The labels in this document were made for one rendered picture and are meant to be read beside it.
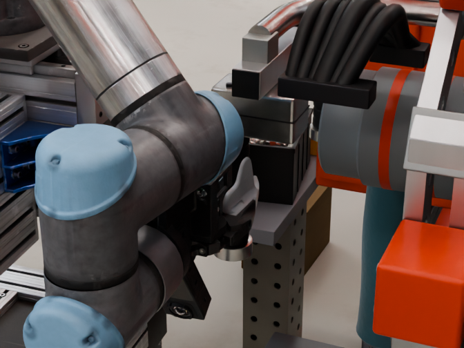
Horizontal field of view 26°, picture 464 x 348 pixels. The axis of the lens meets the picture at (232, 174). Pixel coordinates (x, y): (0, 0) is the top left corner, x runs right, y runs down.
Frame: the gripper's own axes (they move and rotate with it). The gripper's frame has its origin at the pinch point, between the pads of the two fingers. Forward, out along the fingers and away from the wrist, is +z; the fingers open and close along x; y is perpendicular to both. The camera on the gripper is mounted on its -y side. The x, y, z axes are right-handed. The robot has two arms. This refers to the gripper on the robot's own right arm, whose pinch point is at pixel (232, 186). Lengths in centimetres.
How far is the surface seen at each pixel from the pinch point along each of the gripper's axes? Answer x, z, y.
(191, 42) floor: 127, 267, -83
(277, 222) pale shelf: 16, 59, -38
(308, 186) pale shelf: 15, 75, -38
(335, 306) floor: 16, 104, -83
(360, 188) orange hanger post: 2, 63, -30
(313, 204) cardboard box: 27, 118, -65
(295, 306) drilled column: 19, 80, -69
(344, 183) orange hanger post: 5, 63, -29
